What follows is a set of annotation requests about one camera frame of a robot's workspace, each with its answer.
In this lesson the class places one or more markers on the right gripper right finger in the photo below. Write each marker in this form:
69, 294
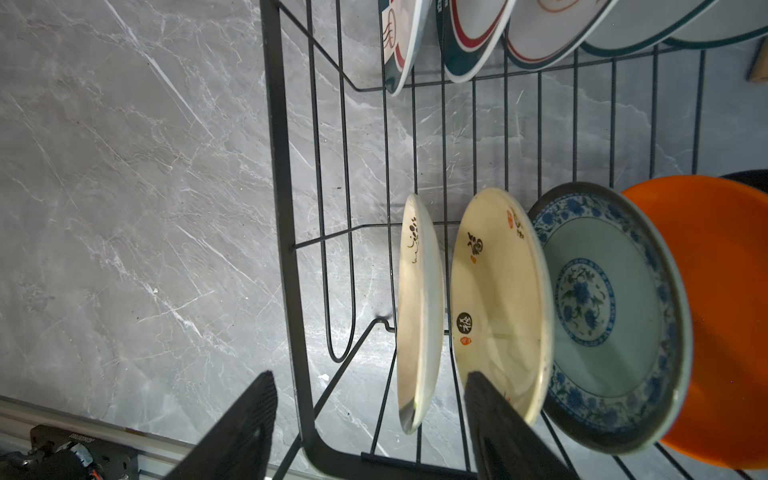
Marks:
504, 445

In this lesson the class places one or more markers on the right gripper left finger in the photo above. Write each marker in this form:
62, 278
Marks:
238, 446

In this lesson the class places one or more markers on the cream plate red characters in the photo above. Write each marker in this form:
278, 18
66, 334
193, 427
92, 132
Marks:
502, 303

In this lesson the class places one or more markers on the cream plate black flower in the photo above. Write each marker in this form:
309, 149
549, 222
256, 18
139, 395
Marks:
420, 314

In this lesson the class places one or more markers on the blue floral pattern plate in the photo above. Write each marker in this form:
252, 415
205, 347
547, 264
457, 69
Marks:
623, 330

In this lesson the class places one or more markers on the black wire dish rack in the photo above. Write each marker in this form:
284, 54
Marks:
368, 464

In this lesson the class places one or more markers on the orange plate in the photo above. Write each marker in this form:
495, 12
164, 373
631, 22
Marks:
716, 230

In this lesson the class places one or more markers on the white plate row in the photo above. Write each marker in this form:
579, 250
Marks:
542, 32
633, 25
403, 23
725, 23
468, 31

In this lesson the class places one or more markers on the wooden mallet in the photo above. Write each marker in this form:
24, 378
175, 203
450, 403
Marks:
759, 70

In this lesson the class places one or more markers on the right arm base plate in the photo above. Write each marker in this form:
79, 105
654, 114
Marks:
57, 453

